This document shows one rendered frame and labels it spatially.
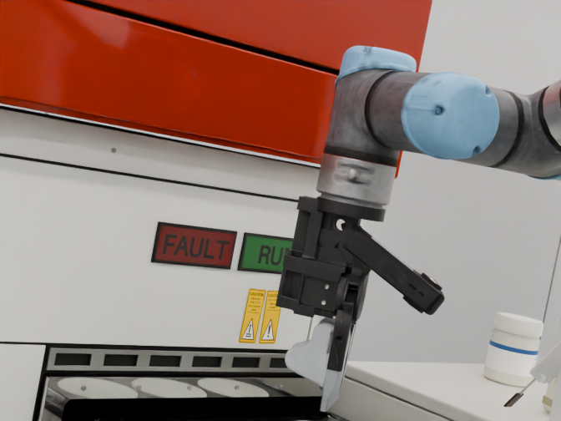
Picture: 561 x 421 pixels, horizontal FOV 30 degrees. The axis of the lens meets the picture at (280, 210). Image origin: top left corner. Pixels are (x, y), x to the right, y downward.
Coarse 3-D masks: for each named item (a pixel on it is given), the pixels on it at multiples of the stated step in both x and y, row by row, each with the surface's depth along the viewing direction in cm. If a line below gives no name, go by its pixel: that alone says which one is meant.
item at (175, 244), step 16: (160, 240) 121; (176, 240) 123; (192, 240) 124; (208, 240) 126; (224, 240) 127; (160, 256) 122; (176, 256) 123; (192, 256) 125; (208, 256) 126; (224, 256) 128
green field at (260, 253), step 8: (248, 240) 130; (256, 240) 131; (264, 240) 132; (272, 240) 133; (280, 240) 133; (248, 248) 130; (256, 248) 131; (264, 248) 132; (272, 248) 133; (280, 248) 134; (288, 248) 134; (248, 256) 130; (256, 256) 131; (264, 256) 132; (272, 256) 133; (280, 256) 134; (248, 264) 131; (256, 264) 131; (264, 264) 132; (272, 264) 133; (280, 264) 134
